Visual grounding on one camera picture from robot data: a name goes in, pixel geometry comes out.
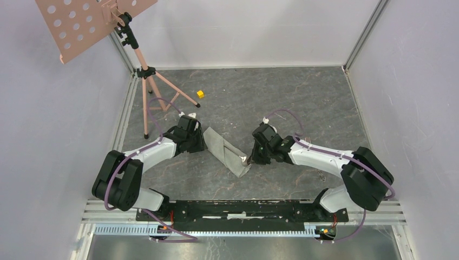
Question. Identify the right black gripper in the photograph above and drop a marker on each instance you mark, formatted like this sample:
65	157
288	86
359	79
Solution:
255	158

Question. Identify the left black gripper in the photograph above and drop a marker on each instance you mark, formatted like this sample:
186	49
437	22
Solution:
201	145

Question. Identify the silver spoon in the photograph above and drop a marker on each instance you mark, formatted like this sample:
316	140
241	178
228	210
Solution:
245	160

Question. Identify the grey cloth napkin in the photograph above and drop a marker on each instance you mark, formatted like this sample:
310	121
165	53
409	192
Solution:
225	152

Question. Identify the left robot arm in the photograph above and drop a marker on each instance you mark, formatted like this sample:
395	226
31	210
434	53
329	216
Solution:
118	182

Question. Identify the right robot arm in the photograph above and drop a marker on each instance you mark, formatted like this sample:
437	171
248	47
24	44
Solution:
366	181

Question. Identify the yellow cube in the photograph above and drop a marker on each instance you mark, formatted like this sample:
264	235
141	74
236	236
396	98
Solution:
200	94

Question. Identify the pink music stand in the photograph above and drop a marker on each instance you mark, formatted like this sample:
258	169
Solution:
78	25

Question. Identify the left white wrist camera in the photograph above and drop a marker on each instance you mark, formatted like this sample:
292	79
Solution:
191	115

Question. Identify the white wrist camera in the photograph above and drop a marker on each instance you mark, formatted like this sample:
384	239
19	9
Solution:
191	115
266	121

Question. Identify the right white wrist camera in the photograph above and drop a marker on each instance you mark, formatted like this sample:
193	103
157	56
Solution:
266	121

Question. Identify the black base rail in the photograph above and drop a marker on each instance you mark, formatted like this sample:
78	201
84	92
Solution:
246	215

